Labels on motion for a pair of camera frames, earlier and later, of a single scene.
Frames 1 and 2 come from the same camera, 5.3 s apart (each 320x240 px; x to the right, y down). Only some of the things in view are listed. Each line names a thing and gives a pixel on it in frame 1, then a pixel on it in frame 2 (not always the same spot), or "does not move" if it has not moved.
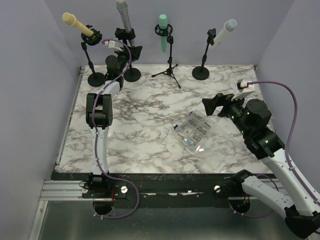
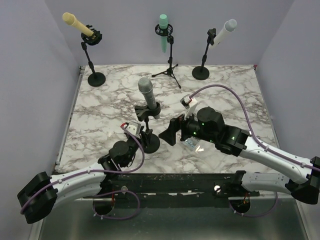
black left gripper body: (122, 58) -> (133, 145)
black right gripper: (220, 99) -> (175, 124)
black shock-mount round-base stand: (95, 79) does not move
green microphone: (163, 24) does not move
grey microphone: (122, 6) -> (145, 86)
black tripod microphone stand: (167, 32) does not move
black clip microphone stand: (131, 74) -> (150, 142)
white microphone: (229, 26) does not move
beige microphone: (69, 19) does not move
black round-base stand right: (201, 73) does not move
